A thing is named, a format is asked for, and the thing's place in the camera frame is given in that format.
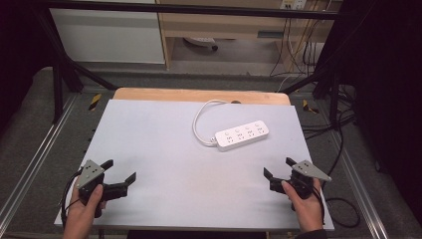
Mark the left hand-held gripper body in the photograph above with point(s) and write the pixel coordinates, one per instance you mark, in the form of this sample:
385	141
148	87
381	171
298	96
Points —
90	172

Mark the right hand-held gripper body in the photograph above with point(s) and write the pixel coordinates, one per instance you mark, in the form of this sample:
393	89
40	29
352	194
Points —
307	171

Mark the white power strip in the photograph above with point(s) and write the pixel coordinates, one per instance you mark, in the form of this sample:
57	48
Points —
242	135

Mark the person's right hand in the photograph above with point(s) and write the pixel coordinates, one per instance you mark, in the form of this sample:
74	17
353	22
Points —
308	212

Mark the person's left hand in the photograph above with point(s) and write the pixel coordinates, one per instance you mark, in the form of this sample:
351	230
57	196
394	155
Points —
79	215

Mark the wooden table board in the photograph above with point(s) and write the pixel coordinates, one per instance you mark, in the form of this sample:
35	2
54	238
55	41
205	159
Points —
185	95

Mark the black curtain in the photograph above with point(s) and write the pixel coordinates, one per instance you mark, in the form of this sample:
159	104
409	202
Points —
18	43
388	83

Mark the white cabinet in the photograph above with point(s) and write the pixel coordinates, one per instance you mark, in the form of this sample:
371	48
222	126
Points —
109	36

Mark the grey power strip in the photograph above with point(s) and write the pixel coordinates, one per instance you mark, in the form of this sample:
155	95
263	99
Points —
199	41

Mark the light wooden desk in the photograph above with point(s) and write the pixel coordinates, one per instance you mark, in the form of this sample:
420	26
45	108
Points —
215	26

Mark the aluminium rail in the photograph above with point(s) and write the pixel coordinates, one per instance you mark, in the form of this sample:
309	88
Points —
358	186
36	152

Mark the white wall socket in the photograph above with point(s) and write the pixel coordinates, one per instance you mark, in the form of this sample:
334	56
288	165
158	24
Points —
293	4

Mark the black metal frame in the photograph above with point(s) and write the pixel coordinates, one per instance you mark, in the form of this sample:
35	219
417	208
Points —
185	9

